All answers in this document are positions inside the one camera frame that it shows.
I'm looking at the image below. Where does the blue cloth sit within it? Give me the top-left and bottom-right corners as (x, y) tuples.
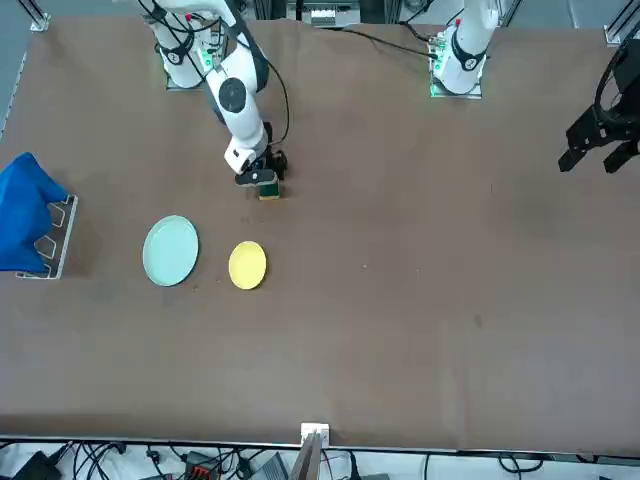
(0, 152), (69, 273)

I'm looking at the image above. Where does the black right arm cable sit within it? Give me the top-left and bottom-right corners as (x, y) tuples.
(259, 54), (291, 149)

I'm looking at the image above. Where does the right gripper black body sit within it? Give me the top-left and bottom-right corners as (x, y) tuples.
(251, 148), (290, 183)

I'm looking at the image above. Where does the small yellow dish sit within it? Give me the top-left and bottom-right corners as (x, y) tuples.
(228, 240), (268, 291)

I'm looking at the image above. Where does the pale green plate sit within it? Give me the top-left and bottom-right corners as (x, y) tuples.
(142, 214), (200, 288)

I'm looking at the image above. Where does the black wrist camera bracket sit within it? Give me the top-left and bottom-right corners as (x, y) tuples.
(233, 168), (278, 190)

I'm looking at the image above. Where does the aluminium frame post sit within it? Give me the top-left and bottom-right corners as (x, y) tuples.
(290, 422), (332, 480)

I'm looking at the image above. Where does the white metal dish rack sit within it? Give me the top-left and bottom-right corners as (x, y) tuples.
(14, 194), (80, 280)

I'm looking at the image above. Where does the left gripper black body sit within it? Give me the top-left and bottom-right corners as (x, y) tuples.
(592, 39), (640, 146)

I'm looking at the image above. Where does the red and black device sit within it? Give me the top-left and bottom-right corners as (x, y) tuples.
(180, 449), (222, 480)

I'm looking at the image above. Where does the black left arm base cable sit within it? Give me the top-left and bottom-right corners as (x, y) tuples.
(339, 22), (441, 61)

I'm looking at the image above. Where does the white power strip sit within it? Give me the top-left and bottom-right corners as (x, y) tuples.
(309, 7), (337, 29)

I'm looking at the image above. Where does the green and yellow sponge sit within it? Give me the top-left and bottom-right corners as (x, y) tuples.
(257, 172), (282, 203)

